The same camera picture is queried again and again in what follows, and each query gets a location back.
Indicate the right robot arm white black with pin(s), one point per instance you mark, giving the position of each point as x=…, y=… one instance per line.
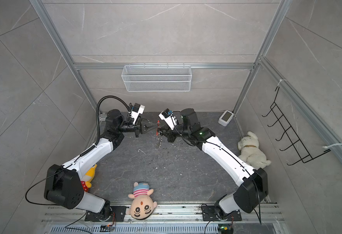
x=252, y=183

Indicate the white digital clock device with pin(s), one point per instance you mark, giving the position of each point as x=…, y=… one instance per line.
x=225, y=118

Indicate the white wall socket box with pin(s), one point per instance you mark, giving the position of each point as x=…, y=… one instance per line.
x=102, y=117

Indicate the black wire hook rack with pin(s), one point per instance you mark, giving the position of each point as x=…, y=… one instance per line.
x=290, y=133

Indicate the metal keyring holder red handle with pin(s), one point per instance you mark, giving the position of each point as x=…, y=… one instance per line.
x=158, y=136

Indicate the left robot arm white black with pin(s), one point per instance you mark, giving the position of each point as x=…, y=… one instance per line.
x=63, y=183

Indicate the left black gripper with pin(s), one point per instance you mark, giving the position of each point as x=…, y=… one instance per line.
x=141, y=127

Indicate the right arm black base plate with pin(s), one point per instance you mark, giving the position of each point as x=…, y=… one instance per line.
x=212, y=213

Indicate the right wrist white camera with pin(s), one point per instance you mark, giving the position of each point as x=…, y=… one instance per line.
x=169, y=118

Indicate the wrist white camera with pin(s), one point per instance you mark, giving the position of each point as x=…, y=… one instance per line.
x=136, y=111
x=169, y=118

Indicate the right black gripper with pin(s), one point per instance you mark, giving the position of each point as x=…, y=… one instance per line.
x=166, y=129

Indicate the plush doll striped hat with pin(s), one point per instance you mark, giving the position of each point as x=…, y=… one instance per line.
x=142, y=205

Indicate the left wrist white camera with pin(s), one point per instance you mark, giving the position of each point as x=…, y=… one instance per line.
x=136, y=111

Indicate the white wire mesh basket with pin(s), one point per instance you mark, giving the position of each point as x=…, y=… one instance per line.
x=157, y=78

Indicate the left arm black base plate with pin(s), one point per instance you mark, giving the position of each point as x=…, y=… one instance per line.
x=109, y=214

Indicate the white plush dog toy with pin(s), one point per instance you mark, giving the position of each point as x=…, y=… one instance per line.
x=250, y=152

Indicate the yellow red plush toy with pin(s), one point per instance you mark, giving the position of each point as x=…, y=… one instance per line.
x=86, y=181

